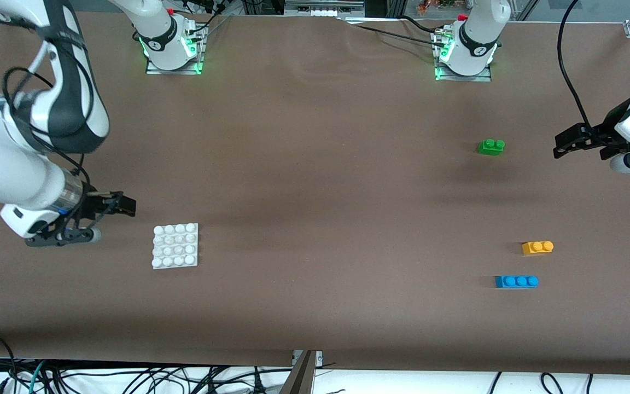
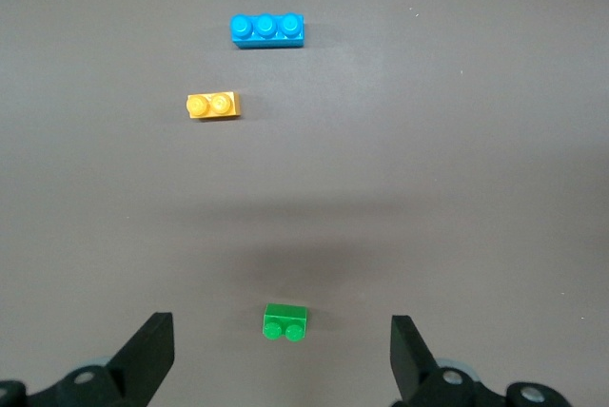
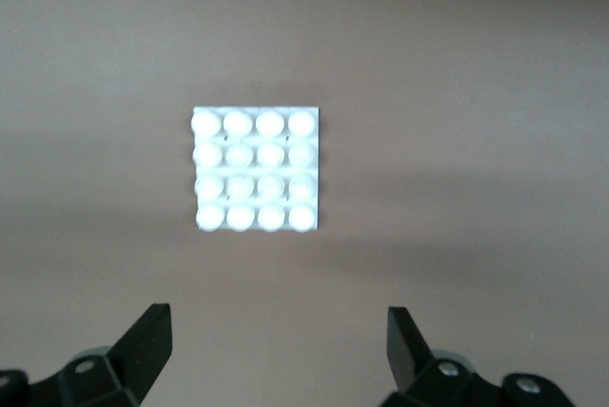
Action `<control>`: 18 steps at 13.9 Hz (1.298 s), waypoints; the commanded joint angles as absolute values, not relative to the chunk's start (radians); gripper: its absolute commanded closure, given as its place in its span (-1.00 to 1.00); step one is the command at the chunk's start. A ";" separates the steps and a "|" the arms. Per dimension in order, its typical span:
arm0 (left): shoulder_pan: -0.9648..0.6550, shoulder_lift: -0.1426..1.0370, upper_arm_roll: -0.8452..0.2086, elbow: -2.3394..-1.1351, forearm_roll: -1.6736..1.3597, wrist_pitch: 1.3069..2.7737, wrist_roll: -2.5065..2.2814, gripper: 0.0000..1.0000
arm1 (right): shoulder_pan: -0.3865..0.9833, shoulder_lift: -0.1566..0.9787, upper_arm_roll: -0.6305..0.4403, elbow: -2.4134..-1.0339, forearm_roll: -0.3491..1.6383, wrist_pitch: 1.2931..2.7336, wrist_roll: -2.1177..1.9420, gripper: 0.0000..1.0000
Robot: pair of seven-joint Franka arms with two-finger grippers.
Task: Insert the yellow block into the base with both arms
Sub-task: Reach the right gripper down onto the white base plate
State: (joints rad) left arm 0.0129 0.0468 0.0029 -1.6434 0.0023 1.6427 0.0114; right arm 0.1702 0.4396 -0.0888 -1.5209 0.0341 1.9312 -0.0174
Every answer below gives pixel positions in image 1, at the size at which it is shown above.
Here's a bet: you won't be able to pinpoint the white studded base plate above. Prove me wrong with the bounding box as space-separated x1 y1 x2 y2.
151 223 200 270

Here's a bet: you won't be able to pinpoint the long black base cable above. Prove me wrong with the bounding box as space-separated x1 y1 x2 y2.
351 23 447 50

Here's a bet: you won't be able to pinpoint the blue three-stud block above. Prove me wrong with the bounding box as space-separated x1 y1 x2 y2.
494 275 539 289

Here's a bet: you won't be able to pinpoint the grey metal post bracket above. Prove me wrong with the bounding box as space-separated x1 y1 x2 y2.
279 350 324 394

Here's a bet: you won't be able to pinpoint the teal floor cable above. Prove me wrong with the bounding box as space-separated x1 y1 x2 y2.
26 360 48 393

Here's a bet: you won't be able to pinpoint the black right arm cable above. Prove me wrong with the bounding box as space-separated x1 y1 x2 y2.
2 27 92 189

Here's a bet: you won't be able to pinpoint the white power strip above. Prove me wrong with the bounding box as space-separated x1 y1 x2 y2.
184 0 223 13

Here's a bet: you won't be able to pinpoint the orange red small objects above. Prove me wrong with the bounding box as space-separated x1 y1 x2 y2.
418 0 458 14

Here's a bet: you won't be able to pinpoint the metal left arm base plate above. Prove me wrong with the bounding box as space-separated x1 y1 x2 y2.
434 27 493 83

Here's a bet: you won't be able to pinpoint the green two-stud block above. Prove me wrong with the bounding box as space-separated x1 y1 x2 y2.
477 138 506 156

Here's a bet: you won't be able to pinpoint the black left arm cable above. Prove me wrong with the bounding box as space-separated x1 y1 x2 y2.
557 0 592 132

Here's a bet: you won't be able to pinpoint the brown paper table cover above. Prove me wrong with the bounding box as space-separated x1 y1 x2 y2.
0 11 630 375

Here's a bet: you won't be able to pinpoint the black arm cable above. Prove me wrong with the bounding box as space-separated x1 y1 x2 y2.
557 0 592 132
2 27 92 189

